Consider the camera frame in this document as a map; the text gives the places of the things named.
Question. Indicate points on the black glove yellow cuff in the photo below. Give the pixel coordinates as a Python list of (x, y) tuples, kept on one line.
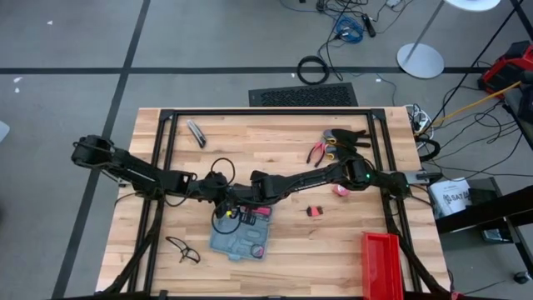
[(345, 152)]

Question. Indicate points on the white floor lamp stand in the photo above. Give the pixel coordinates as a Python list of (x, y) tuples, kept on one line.
[(420, 61)]

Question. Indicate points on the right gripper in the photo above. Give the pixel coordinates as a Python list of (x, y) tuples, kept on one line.
[(250, 196)]

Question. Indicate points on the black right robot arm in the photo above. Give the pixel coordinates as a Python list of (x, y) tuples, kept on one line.
[(316, 179)]

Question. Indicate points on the grey black utility knife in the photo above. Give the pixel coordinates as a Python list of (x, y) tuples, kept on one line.
[(196, 134)]

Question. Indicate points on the red tape measure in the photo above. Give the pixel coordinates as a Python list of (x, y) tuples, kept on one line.
[(341, 190)]

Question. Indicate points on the black caster wheel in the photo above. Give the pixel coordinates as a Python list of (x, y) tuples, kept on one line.
[(521, 277)]

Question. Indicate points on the grey metal base plate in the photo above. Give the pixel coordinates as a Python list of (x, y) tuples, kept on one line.
[(416, 177)]

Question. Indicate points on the black power strip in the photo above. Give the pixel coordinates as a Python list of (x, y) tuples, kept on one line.
[(369, 25)]

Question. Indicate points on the black cart frame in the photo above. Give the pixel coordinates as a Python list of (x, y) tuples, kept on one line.
[(479, 213)]

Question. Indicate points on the red black machine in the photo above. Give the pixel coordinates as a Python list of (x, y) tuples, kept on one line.
[(506, 68)]

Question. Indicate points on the black aluminium table frame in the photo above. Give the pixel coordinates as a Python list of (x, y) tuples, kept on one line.
[(270, 112)]

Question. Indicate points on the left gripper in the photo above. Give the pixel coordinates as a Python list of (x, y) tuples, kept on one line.
[(212, 188)]

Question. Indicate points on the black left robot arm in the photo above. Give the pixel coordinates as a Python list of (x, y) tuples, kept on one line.
[(133, 168)]

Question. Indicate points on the red plastic bin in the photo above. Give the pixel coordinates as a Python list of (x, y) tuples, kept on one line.
[(381, 271)]

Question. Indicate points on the clear black-framed safety glasses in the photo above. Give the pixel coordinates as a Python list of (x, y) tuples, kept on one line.
[(182, 248)]

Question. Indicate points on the grey plastic tool case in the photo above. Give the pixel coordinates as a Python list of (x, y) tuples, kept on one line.
[(233, 246)]

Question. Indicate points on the small red black tool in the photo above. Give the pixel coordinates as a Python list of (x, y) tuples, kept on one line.
[(315, 211)]

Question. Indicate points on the black glove grey cuff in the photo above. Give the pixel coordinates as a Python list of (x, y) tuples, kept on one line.
[(347, 135)]

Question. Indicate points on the grey floor object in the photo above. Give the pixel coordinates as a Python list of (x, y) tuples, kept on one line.
[(3, 131)]

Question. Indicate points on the white power adapter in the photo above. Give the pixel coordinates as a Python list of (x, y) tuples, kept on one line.
[(393, 3)]

